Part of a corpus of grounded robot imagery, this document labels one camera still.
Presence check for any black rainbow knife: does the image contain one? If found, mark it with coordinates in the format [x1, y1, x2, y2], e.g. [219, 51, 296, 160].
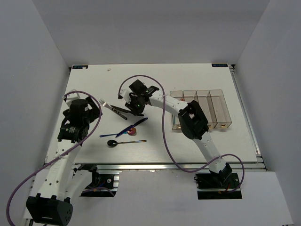
[111, 105, 132, 113]

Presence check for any purple knife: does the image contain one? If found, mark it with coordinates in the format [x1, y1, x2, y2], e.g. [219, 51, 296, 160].
[115, 117, 148, 138]

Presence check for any dark-handled silver fork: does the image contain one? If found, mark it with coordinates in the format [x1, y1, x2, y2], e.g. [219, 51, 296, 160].
[99, 99, 127, 120]

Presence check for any iridescent pink spoon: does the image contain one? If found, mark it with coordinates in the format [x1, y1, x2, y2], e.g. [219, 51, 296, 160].
[99, 128, 136, 137]

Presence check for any black rainbow-handled spoon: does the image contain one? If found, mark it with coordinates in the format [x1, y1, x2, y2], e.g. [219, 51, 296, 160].
[107, 140, 147, 147]

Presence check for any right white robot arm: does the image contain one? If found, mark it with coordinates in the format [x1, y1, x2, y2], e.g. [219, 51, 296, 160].
[118, 80, 232, 188]

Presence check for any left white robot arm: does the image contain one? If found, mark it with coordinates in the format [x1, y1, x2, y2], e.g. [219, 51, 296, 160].
[26, 89, 102, 226]

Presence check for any left blue table label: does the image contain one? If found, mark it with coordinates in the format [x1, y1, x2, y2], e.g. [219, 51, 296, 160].
[72, 65, 88, 70]

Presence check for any blue table label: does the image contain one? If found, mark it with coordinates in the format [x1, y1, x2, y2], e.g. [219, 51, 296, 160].
[211, 63, 228, 67]
[72, 65, 88, 70]

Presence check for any right blue table label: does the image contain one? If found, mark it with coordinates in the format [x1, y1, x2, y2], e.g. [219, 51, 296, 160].
[211, 63, 228, 67]

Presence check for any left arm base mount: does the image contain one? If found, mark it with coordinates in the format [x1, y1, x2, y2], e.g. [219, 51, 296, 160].
[73, 164, 117, 197]

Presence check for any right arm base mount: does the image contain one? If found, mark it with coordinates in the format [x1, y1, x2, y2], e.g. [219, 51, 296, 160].
[194, 173, 242, 200]

